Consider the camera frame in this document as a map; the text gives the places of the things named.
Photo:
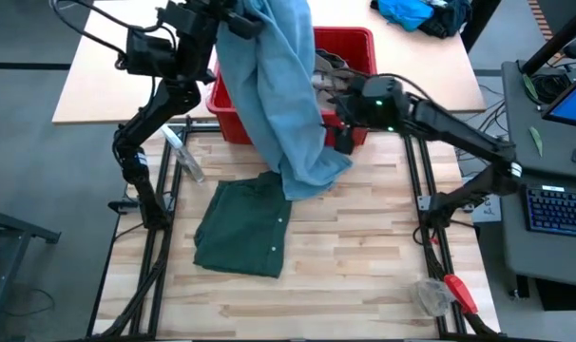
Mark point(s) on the light blue denim garment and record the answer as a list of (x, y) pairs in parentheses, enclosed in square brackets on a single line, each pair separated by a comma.
[(269, 95)]

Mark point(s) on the bright blue garment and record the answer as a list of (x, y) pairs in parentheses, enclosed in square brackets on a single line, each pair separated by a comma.
[(407, 12)]

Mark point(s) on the black keyboard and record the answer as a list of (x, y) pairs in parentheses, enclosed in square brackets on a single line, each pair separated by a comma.
[(559, 211)]

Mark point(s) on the beige garment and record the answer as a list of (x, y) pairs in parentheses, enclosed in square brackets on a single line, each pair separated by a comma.
[(326, 64)]

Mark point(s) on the beige side table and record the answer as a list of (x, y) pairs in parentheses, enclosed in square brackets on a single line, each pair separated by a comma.
[(411, 71)]

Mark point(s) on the dark green button shirt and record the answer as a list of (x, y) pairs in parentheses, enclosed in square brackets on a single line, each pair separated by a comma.
[(240, 228)]

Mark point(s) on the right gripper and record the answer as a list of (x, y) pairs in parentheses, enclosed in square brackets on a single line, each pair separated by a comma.
[(347, 107)]

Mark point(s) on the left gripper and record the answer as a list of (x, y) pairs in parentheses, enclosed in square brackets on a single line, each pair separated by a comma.
[(193, 16)]

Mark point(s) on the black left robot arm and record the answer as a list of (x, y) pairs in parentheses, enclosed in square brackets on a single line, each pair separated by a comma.
[(169, 100)]

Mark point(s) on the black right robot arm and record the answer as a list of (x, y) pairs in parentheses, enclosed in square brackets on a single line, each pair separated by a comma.
[(459, 130)]

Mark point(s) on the grey desk surface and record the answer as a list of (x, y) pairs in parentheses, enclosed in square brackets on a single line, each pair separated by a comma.
[(544, 256), (525, 123)]

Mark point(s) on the dark navy garment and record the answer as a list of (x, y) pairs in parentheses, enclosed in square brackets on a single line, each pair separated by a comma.
[(447, 21)]

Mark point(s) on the clear spray bottle green label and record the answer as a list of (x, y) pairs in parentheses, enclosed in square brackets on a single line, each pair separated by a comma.
[(189, 164)]

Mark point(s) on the black aluminium rig frame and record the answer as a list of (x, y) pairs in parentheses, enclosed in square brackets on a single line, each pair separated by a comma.
[(414, 157)]

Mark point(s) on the crumpled clear plastic bag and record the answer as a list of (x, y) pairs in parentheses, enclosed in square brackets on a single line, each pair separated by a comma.
[(430, 297)]

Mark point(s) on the black stand pole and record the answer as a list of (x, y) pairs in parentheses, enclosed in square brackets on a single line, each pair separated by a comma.
[(554, 43)]

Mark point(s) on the printed label plate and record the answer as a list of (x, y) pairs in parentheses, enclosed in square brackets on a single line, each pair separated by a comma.
[(490, 211)]

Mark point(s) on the green strip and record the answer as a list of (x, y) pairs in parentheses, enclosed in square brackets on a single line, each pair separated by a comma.
[(536, 141), (529, 88)]

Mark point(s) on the red plastic laundry bin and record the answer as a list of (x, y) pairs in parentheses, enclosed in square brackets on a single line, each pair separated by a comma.
[(352, 43)]

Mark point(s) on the grey metal stand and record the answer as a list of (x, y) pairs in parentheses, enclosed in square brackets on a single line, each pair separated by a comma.
[(12, 228)]

